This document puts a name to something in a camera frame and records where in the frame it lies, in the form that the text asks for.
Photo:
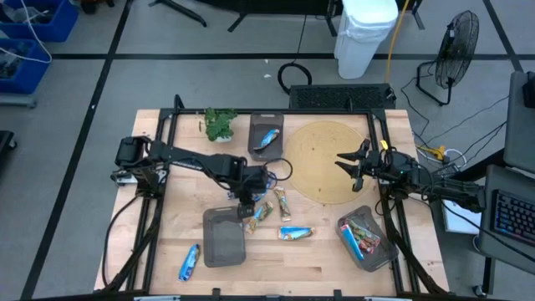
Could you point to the light blue granola bar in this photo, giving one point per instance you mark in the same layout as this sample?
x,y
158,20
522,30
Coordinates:
x,y
267,139
351,242
296,233

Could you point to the small green potted plant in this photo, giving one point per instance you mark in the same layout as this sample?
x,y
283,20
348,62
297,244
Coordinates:
x,y
219,125

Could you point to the round wooden board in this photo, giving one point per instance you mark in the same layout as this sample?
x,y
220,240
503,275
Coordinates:
x,y
317,175

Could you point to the black perforated computer case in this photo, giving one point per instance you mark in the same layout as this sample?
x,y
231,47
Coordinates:
x,y
338,97

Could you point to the green chewy granola bar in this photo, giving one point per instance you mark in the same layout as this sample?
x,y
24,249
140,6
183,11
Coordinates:
x,y
282,203
371,243
355,230

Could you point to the grey translucent plastic bin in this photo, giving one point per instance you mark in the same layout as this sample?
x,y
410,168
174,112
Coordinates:
x,y
223,242
376,259
259,121

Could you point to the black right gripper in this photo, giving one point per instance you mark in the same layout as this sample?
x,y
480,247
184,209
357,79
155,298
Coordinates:
x,y
372,167

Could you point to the yellow tag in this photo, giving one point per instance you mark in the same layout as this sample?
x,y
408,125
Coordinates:
x,y
383,144

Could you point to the black metal table frame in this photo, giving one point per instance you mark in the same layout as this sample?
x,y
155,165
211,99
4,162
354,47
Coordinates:
x,y
271,111

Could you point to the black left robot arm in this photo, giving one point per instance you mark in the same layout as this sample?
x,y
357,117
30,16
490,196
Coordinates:
x,y
188,161

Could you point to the white trash can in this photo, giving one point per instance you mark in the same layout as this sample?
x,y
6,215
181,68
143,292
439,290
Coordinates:
x,y
363,37

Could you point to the pile of snack bars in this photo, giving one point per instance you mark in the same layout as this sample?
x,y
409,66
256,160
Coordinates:
x,y
263,213

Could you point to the black backlit keyboard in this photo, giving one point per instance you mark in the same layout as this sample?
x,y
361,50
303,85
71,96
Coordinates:
x,y
516,217

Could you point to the white labelled box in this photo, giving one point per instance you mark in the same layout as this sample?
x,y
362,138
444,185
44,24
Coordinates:
x,y
460,221

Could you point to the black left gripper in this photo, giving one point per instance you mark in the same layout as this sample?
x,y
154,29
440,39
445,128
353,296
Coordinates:
x,y
253,182

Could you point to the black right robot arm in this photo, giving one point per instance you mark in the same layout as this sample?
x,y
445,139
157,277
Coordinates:
x,y
443,188

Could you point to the black floor fan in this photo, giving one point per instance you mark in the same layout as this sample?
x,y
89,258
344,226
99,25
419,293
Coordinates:
x,y
457,50

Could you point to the blue storage bin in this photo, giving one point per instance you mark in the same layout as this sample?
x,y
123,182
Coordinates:
x,y
58,25
33,71

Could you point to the grey desk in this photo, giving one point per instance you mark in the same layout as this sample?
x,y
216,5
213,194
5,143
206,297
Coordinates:
x,y
522,138

